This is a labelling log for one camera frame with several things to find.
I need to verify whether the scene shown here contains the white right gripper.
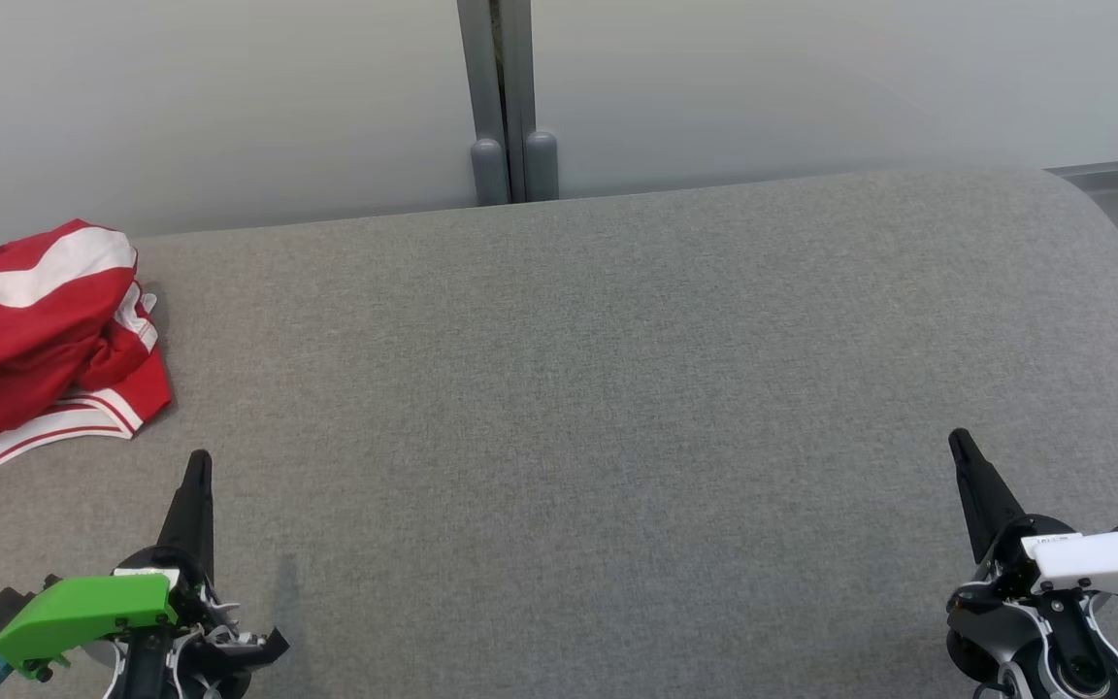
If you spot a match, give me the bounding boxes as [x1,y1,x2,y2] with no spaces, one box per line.
[948,428,1118,595]

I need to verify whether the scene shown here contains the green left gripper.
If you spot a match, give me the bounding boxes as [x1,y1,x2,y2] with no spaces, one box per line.
[0,449,230,678]

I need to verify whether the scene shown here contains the red white basketball jersey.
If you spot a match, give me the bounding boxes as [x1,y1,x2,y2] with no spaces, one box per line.
[0,286,173,494]

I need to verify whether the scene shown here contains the red shorts with white stripe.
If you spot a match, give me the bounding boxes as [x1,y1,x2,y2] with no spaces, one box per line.
[0,219,164,433]

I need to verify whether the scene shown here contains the grey floor rail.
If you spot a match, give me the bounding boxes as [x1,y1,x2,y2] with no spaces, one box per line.
[1044,155,1118,179]

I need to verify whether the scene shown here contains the grey rounded post cap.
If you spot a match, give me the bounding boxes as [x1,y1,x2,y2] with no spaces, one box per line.
[523,131,560,202]
[470,138,510,207]

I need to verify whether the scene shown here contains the grey partition post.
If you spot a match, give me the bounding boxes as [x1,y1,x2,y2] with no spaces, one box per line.
[457,0,536,205]

